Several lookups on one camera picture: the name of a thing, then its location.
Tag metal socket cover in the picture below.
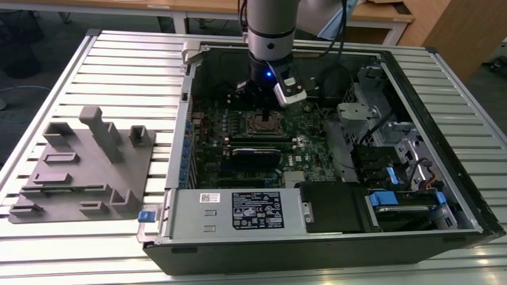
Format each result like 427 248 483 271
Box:
247 112 286 135

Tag silver topped CPU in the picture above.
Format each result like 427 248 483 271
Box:
252 115 280 131

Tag CPU socket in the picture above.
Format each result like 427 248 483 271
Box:
244 110 287 137

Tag RAM slot black clips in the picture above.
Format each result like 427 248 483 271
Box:
230 134 299 139
230 141 298 146

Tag RAM slot white clips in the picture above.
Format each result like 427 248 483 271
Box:
230 137 299 143
228 144 298 150

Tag metal drive cage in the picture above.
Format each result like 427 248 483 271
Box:
337 66 429 182

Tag green motherboard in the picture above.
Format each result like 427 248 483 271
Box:
184 94 346 191

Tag black graphics card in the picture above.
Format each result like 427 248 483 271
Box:
231 147 284 173

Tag silver chipset heatsink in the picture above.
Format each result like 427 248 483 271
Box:
283 170 309 183

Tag black disk bay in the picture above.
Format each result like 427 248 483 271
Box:
350 144 410 185

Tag black plastic shroud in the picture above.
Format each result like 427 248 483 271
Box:
295 181 385 235

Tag wooden cabinet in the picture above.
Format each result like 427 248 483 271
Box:
398 0 507 83

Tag grey power supply unit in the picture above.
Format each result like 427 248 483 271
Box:
168 188 310 239

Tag hard disk blue carrier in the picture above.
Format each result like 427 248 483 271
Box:
365 191 449 232

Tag grey parts rack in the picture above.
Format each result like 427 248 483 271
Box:
7 106 158 224

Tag black PC case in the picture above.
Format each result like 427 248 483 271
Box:
136 40 507 277

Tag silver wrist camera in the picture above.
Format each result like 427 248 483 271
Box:
272 66 310 107

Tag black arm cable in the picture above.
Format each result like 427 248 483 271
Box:
317 0 353 100

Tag black internal cable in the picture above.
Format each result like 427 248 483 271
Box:
358 109 395 146

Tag wooden desk white frame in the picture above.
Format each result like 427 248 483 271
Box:
184 0 417 46
0 0 190 35

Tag coloured wire bundle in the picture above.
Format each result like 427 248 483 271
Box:
419 172 442 191

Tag blue floor cable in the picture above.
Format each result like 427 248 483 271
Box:
0 85 52 125

